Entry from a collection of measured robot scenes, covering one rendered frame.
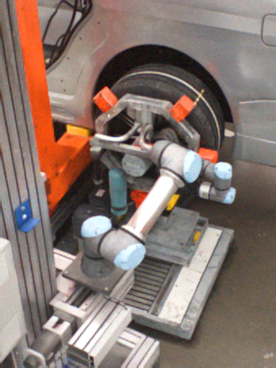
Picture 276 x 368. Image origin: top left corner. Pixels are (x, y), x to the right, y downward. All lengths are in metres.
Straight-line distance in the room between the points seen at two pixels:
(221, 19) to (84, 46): 0.77
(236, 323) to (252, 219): 0.86
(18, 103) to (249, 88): 1.36
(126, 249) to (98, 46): 1.30
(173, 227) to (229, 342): 0.72
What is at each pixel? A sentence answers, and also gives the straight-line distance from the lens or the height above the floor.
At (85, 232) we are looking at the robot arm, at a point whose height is 1.04.
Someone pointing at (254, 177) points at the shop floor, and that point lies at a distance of 4.48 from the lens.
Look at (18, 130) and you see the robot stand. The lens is 2.11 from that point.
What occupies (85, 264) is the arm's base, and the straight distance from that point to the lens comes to 2.56.
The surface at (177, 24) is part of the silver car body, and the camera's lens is 3.08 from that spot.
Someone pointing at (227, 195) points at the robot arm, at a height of 0.88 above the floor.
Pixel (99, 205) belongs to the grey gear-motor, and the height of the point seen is 0.38.
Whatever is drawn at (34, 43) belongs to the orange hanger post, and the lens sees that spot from 2.93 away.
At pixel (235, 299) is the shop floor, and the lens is 3.62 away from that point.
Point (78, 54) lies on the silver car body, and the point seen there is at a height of 1.17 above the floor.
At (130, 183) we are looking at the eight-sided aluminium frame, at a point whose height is 0.61.
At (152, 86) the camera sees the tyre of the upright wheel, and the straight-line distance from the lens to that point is 3.10.
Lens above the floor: 2.66
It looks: 38 degrees down
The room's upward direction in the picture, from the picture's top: 1 degrees counter-clockwise
